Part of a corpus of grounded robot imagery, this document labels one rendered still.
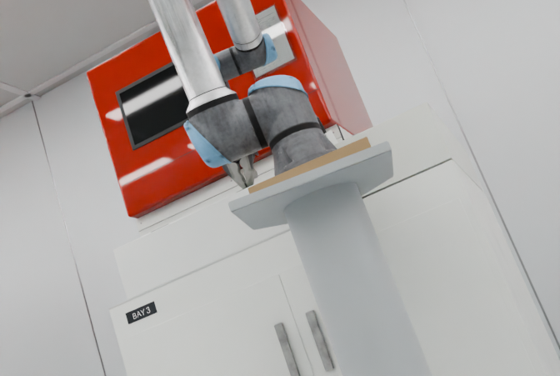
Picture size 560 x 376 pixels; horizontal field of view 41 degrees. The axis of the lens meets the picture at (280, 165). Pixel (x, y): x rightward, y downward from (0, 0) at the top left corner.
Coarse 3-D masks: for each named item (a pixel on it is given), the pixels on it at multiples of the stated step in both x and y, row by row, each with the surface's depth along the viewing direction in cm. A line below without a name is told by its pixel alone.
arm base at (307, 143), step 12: (288, 132) 153; (300, 132) 153; (312, 132) 154; (276, 144) 155; (288, 144) 152; (300, 144) 151; (312, 144) 151; (324, 144) 154; (276, 156) 154; (288, 156) 151; (300, 156) 150; (312, 156) 149; (276, 168) 154; (288, 168) 150
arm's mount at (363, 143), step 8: (352, 144) 145; (360, 144) 145; (368, 144) 145; (336, 152) 145; (344, 152) 145; (352, 152) 145; (312, 160) 146; (320, 160) 145; (328, 160) 145; (336, 160) 145; (296, 168) 146; (304, 168) 146; (312, 168) 145; (280, 176) 146; (288, 176) 146; (256, 184) 146; (264, 184) 146; (272, 184) 146
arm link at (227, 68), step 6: (228, 48) 190; (216, 54) 190; (222, 54) 189; (228, 54) 189; (216, 60) 187; (222, 60) 188; (228, 60) 188; (222, 66) 188; (228, 66) 188; (234, 66) 189; (222, 72) 189; (228, 72) 189; (234, 72) 190; (228, 78) 191
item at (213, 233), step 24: (240, 192) 187; (192, 216) 191; (216, 216) 189; (144, 240) 195; (168, 240) 192; (192, 240) 190; (216, 240) 188; (240, 240) 185; (120, 264) 197; (144, 264) 194; (168, 264) 191; (192, 264) 189; (144, 288) 193
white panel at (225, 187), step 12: (336, 132) 247; (264, 168) 254; (228, 180) 259; (204, 192) 262; (216, 192) 260; (228, 192) 258; (168, 204) 266; (180, 204) 264; (192, 204) 262; (204, 204) 261; (144, 216) 269; (156, 216) 267; (168, 216) 265; (180, 216) 264; (144, 228) 269; (156, 228) 266
